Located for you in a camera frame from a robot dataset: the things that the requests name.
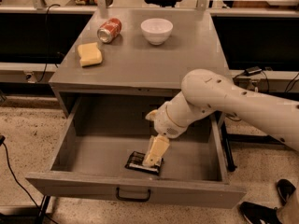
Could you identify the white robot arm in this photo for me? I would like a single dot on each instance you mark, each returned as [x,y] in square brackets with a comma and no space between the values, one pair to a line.
[204,92]

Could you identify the open grey top drawer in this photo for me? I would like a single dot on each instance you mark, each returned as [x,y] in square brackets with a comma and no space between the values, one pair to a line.
[102,132]

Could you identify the white ceramic bowl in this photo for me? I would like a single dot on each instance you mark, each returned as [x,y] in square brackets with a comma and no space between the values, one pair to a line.
[156,30]

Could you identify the black power adapter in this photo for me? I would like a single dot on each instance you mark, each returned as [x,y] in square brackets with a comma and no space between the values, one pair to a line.
[253,71]

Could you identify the black shoe far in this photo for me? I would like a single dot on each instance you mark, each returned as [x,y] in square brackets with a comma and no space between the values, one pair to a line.
[285,190]

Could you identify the black shoe near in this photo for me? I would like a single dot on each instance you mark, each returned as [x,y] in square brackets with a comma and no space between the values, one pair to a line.
[258,214]

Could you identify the black shoe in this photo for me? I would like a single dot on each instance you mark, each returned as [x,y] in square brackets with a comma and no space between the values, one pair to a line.
[285,190]
[258,214]

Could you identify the black metal stand frame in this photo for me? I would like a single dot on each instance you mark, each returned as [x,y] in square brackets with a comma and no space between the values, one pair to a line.
[263,139]

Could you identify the grey cabinet table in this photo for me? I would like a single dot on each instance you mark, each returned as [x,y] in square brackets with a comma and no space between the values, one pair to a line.
[131,65]

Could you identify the black drawer handle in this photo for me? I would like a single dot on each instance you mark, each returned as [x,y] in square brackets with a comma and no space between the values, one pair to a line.
[132,196]

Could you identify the yellow sponge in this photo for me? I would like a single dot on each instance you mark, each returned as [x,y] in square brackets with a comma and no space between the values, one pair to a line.
[89,54]

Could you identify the beige trouser leg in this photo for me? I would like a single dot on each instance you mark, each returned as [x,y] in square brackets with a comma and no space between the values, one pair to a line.
[289,213]

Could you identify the red soda can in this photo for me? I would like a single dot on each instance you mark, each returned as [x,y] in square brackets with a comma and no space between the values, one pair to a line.
[109,30]

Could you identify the black rxbar chocolate wrapper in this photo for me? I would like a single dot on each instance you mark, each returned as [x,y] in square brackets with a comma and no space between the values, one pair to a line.
[135,162]

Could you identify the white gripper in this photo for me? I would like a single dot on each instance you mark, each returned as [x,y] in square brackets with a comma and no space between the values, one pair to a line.
[163,122]

